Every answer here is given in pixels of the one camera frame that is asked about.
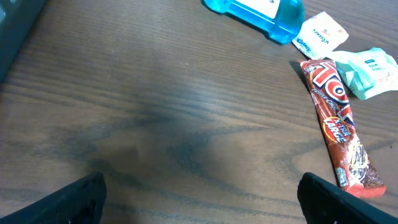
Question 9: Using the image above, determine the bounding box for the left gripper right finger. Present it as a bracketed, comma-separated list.
[297, 172, 397, 224]

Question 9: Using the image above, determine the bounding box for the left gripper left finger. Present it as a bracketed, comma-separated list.
[1, 172, 107, 224]

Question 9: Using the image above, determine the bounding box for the orange chocolate bar wrapper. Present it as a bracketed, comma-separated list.
[299, 60, 386, 198]

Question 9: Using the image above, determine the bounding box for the teal wet wipes pack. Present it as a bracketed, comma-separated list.
[328, 47, 397, 100]

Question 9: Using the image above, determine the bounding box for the small orange snack box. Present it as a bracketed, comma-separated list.
[292, 11, 349, 60]

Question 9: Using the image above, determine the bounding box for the blue mouthwash bottle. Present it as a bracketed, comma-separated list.
[204, 0, 305, 44]

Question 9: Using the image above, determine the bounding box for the grey plastic shopping basket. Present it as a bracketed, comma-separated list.
[0, 0, 47, 80]

